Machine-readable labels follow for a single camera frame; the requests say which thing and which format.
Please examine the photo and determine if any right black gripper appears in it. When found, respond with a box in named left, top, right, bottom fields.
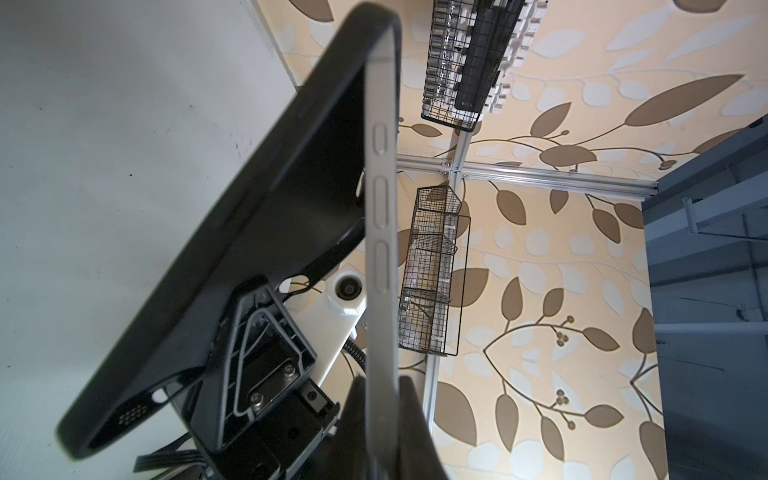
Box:
left=190, top=283, right=340, bottom=479

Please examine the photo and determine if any back wire basket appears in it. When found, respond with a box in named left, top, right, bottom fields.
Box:
left=421, top=1, right=528, bottom=132

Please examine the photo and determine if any black phone case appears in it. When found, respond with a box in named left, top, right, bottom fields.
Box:
left=57, top=2, right=401, bottom=460

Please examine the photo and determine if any black phone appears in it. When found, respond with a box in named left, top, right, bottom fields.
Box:
left=364, top=27, right=399, bottom=479

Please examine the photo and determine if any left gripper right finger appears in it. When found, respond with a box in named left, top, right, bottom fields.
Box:
left=398, top=376, right=447, bottom=480

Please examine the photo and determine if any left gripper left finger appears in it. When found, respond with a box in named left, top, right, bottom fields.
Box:
left=314, top=376, right=368, bottom=479

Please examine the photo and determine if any wire basket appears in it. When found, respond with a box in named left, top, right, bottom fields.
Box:
left=398, top=183, right=471, bottom=357
left=421, top=1, right=528, bottom=132

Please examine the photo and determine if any grey metal cabinet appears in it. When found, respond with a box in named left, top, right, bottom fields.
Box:
left=643, top=118, right=767, bottom=479

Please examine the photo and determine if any right wire basket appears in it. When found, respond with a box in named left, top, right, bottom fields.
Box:
left=398, top=183, right=471, bottom=357

